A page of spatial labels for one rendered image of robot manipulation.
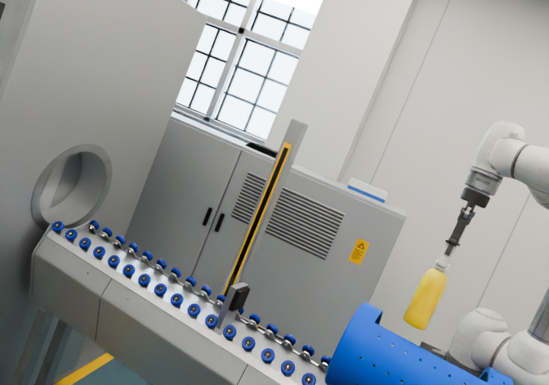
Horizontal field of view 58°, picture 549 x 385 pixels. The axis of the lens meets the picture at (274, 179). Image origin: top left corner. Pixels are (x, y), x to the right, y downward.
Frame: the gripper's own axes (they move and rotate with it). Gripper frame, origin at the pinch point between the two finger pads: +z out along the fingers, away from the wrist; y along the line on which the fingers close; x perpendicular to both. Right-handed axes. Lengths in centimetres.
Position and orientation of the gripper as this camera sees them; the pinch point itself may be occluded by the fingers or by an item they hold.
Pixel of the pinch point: (447, 254)
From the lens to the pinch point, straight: 154.9
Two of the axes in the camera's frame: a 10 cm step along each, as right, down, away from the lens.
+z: -4.0, 9.1, 1.1
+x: 8.3, 4.1, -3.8
